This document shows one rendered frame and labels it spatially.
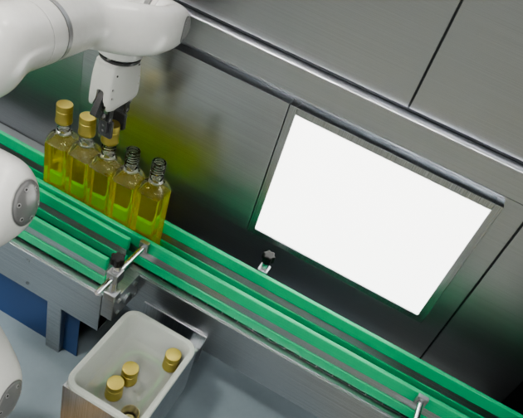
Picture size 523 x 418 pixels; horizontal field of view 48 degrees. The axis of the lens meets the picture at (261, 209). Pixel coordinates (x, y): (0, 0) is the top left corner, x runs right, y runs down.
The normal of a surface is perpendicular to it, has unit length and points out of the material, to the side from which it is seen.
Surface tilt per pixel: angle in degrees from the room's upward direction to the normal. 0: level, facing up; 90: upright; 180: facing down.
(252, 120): 90
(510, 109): 90
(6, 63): 77
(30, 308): 90
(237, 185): 90
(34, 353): 0
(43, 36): 67
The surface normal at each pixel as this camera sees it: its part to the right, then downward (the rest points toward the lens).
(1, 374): 0.93, -0.01
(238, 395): 0.26, -0.72
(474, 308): -0.41, 0.51
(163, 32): 0.74, 0.44
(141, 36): 0.52, 0.58
